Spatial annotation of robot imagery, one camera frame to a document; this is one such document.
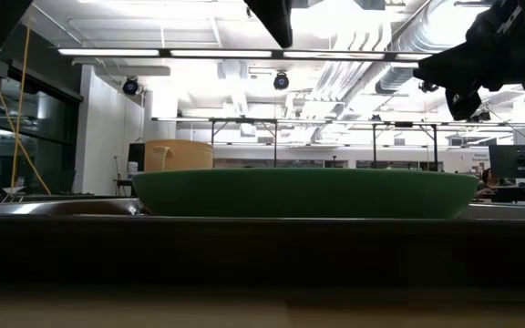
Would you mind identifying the brown serving tray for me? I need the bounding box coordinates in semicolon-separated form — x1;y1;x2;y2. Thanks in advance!
0;198;525;286

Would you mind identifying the green plastic plate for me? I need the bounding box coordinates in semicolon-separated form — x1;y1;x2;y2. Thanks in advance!
131;168;480;220

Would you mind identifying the silver ventilation duct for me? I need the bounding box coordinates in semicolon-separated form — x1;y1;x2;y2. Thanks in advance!
342;0;437;108

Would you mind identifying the black computer monitor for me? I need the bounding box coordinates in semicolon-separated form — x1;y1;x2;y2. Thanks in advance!
489;144;525;179

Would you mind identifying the beige ceramic mug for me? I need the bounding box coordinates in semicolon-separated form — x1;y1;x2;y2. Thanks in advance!
143;138;214;173

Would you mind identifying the long ceiling light rail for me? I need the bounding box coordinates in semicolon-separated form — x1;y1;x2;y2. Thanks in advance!
57;47;437;63

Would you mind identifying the person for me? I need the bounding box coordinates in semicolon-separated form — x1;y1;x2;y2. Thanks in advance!
474;167;508;201

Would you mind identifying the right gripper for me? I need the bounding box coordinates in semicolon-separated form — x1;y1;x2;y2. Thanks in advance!
415;0;525;122

